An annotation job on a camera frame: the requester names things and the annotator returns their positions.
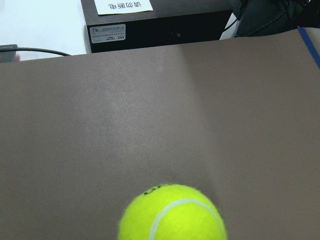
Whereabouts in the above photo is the brown paper table mat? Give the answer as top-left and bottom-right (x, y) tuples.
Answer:
(0, 30), (320, 240)

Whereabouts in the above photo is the black mini pc box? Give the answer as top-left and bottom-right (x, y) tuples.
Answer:
(81, 0), (233, 53)

